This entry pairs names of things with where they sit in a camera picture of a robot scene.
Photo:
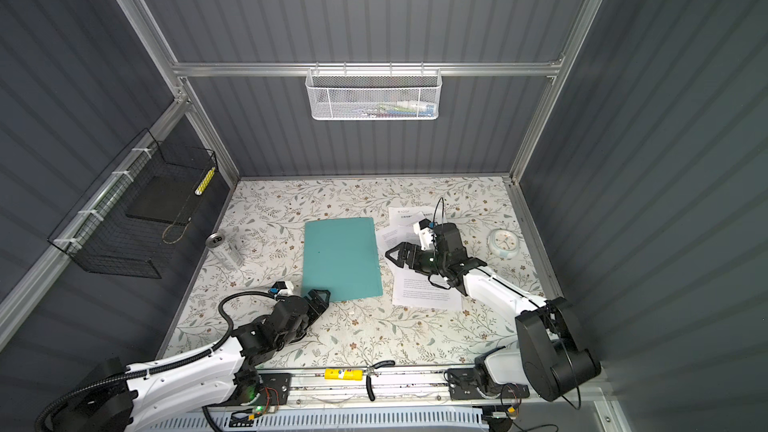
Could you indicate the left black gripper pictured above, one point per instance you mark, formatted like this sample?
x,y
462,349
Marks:
x,y
320,303

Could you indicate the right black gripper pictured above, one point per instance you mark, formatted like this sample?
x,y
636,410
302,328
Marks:
x,y
406,256

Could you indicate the English text paper sheet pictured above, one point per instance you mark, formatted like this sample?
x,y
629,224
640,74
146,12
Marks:
x,y
411,289

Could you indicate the teal file folder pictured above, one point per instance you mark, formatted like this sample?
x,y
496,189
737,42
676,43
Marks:
x,y
341,256

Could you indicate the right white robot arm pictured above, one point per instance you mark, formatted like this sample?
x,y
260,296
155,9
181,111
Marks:
x,y
552,355

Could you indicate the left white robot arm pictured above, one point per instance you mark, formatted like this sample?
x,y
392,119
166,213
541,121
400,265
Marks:
x,y
119,397

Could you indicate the Chinese title paper sheet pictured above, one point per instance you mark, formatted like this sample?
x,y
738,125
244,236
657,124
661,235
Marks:
x,y
407,216

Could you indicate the yellow label tag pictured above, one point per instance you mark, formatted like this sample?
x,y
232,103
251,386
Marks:
x,y
344,374

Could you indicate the white and teal clock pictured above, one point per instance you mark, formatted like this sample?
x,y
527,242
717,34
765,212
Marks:
x,y
504,243

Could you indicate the yellow marker pen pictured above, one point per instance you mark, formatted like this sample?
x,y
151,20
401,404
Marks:
x,y
205,181

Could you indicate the black notebook in basket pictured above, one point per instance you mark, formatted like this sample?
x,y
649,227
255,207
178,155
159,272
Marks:
x,y
165,200

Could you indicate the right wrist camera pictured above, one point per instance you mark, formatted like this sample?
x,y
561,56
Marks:
x,y
424,230

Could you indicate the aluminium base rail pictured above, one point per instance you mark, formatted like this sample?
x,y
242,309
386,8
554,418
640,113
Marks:
x,y
395,386

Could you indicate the white wire mesh basket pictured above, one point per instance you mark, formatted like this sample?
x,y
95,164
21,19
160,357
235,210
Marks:
x,y
386,97

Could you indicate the black wire basket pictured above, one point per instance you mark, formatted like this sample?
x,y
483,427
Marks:
x,y
132,224

